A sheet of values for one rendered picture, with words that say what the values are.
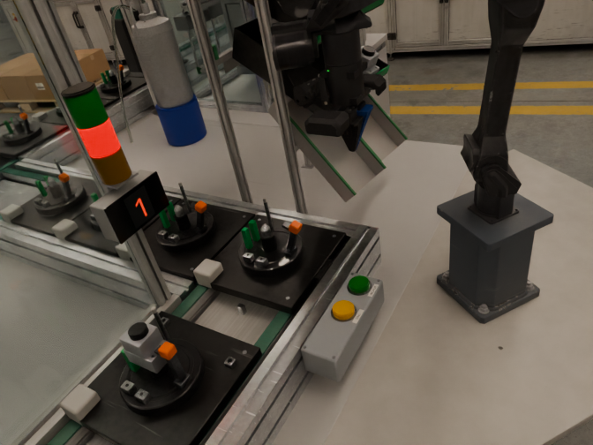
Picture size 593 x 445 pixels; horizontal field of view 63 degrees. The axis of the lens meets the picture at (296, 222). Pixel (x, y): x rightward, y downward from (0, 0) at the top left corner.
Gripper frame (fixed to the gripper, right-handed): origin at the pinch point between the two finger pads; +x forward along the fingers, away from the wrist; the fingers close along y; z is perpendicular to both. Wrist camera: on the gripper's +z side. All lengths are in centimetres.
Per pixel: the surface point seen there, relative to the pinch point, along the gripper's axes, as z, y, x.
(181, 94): 94, -53, 20
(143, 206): 29.0, 23.3, 5.1
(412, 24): 125, -381, 93
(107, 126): 29.2, 23.6, -9.9
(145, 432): 16, 48, 28
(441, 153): 4, -64, 39
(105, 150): 29.5, 25.4, -6.7
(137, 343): 18.8, 40.6, 16.9
